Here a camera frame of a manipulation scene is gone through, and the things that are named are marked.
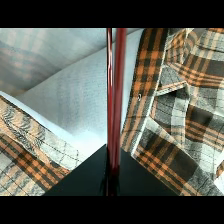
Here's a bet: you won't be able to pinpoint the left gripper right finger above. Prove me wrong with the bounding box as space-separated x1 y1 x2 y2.
118 147 178 197

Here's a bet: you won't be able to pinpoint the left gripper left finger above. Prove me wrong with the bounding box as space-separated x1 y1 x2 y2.
43 144 108 197

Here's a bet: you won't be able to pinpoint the checked shirt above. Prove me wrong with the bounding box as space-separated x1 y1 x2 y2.
0 27 224 197

